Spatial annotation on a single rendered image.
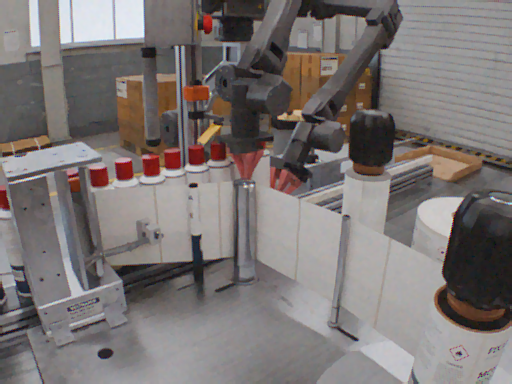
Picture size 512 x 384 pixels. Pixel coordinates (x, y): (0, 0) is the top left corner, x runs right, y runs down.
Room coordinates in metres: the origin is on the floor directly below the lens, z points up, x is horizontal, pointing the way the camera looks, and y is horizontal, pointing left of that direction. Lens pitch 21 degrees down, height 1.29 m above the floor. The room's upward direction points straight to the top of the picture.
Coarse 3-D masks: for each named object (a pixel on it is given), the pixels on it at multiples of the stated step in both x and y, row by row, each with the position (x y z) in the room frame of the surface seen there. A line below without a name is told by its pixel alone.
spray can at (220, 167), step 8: (216, 144) 0.80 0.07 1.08; (224, 144) 0.81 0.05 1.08; (216, 152) 0.80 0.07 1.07; (224, 152) 0.81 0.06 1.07; (216, 160) 0.80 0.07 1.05; (224, 160) 0.81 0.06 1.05; (216, 168) 0.79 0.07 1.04; (224, 168) 0.80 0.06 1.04; (216, 176) 0.79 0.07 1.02; (224, 176) 0.80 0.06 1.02
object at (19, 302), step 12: (420, 168) 1.29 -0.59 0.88; (312, 192) 1.06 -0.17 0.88; (324, 204) 0.97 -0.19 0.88; (132, 264) 0.67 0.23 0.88; (144, 264) 0.67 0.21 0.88; (120, 276) 0.63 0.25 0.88; (12, 288) 0.56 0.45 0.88; (12, 300) 0.52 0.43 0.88; (24, 300) 0.53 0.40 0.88; (0, 312) 0.49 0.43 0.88
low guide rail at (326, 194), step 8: (416, 160) 1.27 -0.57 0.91; (424, 160) 1.29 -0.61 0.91; (392, 168) 1.17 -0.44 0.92; (400, 168) 1.19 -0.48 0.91; (408, 168) 1.23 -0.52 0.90; (320, 192) 0.97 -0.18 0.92; (328, 192) 0.98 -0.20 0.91; (336, 192) 1.00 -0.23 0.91; (304, 200) 0.92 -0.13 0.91; (312, 200) 0.94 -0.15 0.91; (320, 200) 0.96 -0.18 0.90
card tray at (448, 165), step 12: (396, 156) 1.48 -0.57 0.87; (408, 156) 1.55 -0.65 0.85; (420, 156) 1.60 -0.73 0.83; (444, 156) 1.60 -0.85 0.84; (456, 156) 1.56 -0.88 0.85; (468, 156) 1.51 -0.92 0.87; (444, 168) 1.44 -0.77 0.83; (456, 168) 1.44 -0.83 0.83; (468, 168) 1.37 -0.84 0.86; (480, 168) 1.46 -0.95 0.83; (444, 180) 1.31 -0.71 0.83; (456, 180) 1.30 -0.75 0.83
